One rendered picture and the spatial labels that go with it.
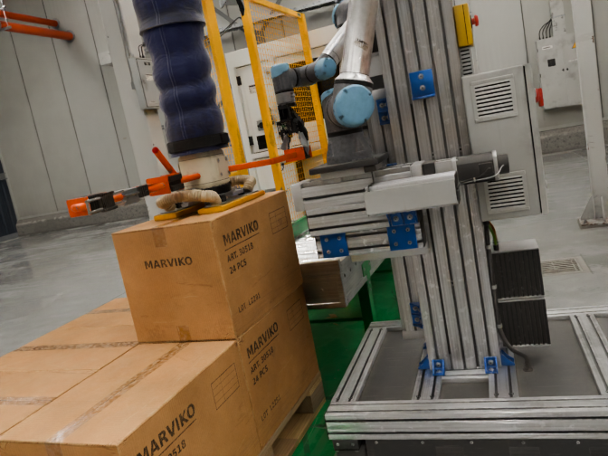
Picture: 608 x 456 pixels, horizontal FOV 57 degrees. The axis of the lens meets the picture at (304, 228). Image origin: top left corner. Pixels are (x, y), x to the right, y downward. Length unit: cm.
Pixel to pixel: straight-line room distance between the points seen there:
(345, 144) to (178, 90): 63
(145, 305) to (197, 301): 21
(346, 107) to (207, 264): 66
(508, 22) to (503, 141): 935
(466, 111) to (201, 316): 108
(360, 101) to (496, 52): 954
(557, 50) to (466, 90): 908
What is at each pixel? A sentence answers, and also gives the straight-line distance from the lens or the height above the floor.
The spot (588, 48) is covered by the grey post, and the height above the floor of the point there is 138.
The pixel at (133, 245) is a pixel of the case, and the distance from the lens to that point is 196.
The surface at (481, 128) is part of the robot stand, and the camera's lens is 188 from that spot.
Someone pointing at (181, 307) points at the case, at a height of 67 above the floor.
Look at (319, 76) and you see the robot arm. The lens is 218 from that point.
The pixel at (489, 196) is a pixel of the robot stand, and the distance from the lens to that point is 190.
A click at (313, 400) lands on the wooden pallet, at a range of 243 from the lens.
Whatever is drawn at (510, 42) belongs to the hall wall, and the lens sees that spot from 1116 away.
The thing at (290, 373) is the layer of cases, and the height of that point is 27.
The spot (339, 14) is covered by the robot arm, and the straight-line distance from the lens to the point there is 251.
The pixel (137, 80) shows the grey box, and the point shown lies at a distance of 351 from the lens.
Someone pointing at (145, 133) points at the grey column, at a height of 134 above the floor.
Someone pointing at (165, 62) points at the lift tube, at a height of 148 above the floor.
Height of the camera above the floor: 115
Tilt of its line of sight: 9 degrees down
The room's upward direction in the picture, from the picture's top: 11 degrees counter-clockwise
